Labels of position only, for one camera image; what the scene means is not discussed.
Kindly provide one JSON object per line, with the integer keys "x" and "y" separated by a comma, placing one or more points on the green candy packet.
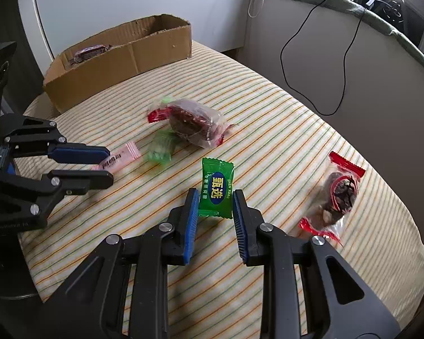
{"x": 215, "y": 190}

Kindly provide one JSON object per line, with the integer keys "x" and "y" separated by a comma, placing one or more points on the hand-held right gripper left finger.
{"x": 190, "y": 222}

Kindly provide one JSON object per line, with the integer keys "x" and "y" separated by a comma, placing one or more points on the striped beige cloth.
{"x": 268, "y": 113}

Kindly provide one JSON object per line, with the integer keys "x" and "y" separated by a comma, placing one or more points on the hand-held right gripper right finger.
{"x": 239, "y": 226}

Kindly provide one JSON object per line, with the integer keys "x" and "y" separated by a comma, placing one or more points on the translucent green candy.
{"x": 160, "y": 148}

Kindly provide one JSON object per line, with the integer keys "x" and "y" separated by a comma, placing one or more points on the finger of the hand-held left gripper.
{"x": 81, "y": 180}
{"x": 81, "y": 153}

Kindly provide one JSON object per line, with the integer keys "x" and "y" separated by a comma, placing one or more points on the small red-ended dark snack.
{"x": 339, "y": 194}

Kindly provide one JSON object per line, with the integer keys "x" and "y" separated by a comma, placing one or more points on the pink candy packet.
{"x": 122, "y": 157}

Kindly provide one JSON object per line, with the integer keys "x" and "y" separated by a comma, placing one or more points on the dark snack bar packet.
{"x": 90, "y": 53}

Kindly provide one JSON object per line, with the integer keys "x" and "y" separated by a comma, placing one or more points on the brown cardboard box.
{"x": 127, "y": 60}

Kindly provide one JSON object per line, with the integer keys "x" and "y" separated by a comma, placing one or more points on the large red-ended dark snack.
{"x": 192, "y": 120}

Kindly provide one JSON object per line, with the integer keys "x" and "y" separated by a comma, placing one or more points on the small light green candy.
{"x": 166, "y": 100}

